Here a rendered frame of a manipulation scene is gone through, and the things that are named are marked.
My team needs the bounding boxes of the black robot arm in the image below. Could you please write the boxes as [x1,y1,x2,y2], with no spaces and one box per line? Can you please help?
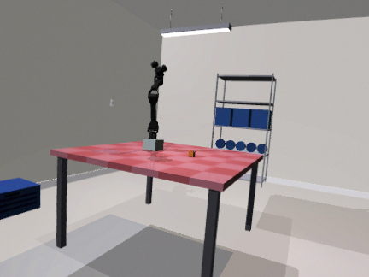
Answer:
[147,65,167,139]

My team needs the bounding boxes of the orange block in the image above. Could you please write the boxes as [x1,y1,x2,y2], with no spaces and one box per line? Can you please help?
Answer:
[188,150,196,157]

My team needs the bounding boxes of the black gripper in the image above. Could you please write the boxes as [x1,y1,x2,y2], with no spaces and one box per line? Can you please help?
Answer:
[150,61,159,68]

